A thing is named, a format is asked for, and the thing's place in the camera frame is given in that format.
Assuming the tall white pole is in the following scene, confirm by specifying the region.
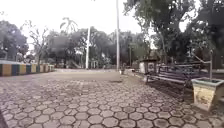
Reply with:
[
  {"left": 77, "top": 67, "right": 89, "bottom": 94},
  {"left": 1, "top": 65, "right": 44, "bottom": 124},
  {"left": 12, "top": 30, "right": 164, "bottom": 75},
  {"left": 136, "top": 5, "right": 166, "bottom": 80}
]
[{"left": 115, "top": 0, "right": 121, "bottom": 72}]

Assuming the short white pole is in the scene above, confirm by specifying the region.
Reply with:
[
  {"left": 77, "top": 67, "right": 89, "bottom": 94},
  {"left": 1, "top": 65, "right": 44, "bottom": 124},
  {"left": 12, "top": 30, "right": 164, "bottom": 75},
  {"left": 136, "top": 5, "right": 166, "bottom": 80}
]
[{"left": 85, "top": 26, "right": 91, "bottom": 70}]

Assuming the small kiosk structure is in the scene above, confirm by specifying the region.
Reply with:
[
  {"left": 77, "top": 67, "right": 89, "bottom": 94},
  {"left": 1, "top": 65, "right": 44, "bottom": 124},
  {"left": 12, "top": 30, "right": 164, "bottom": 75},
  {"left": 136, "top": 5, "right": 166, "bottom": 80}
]
[{"left": 138, "top": 59, "right": 159, "bottom": 75}]

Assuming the grey hexagonal paver ground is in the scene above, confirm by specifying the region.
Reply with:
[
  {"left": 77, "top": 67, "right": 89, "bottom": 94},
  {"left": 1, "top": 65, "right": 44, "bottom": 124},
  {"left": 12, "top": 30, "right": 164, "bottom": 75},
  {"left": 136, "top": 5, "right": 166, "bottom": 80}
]
[{"left": 0, "top": 68, "right": 224, "bottom": 128}]

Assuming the row of trees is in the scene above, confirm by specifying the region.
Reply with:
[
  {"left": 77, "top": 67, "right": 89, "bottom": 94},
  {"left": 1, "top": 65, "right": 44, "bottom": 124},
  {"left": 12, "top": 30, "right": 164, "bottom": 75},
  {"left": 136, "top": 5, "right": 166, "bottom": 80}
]
[{"left": 0, "top": 17, "right": 151, "bottom": 70}]

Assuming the large dark tree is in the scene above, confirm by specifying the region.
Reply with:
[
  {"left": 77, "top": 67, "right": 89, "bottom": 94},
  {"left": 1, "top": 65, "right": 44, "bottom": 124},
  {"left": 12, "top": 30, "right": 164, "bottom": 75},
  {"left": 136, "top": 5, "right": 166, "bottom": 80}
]
[{"left": 123, "top": 0, "right": 224, "bottom": 70}]

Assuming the square concrete planter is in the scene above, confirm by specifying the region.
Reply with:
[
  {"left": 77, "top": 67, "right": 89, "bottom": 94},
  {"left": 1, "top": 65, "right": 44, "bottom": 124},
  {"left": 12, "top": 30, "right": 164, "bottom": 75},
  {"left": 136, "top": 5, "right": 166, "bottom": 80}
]
[{"left": 191, "top": 77, "right": 224, "bottom": 112}]

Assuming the yellow and green striped kerb wall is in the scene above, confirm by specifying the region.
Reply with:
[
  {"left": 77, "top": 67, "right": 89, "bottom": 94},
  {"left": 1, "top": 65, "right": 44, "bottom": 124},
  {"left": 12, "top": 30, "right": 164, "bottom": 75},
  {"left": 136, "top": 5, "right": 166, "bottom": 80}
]
[{"left": 0, "top": 60, "right": 55, "bottom": 77}]

